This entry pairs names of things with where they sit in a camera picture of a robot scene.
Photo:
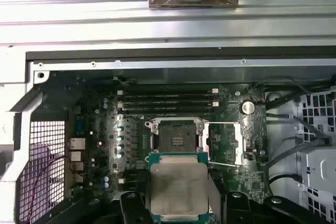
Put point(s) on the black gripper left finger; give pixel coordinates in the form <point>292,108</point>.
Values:
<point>134,208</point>

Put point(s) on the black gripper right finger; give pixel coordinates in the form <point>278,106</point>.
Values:
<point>249,213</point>

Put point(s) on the silver green CPU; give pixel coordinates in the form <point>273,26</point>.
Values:
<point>178,190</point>

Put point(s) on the metal socket cover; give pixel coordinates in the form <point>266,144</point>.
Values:
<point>239,142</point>

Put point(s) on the CPU socket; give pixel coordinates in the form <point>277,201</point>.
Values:
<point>178,134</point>

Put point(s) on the black RAM slot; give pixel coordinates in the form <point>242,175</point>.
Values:
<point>168,109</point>
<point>168,90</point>
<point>168,96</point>
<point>168,102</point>

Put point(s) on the green motherboard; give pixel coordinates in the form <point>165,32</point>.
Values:
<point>131,134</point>

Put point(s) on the silver drive cage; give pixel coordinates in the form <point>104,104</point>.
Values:
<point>315,161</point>

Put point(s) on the silver rear port stack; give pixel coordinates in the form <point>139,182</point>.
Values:
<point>76,144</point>

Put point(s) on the rear vent grille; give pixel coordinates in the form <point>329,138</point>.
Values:
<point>44,169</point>

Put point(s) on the silver coin battery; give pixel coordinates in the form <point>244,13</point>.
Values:
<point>248,107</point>

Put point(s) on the black open PC case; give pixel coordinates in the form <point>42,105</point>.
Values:
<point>183,64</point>

